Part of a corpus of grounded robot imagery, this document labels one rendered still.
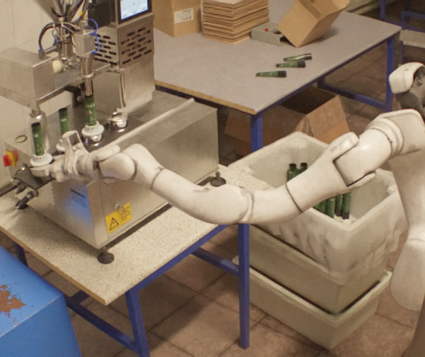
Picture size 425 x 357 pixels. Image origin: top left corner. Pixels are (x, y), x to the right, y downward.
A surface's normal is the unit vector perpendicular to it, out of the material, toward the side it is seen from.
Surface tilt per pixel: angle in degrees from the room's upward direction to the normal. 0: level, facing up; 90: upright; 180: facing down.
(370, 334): 0
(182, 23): 90
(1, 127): 90
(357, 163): 73
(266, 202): 52
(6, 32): 90
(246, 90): 0
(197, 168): 90
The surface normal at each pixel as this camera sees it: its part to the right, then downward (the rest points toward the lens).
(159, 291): -0.04, -0.85
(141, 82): 0.77, 0.31
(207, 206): -0.49, 0.03
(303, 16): -0.63, 0.43
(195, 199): -0.48, -0.19
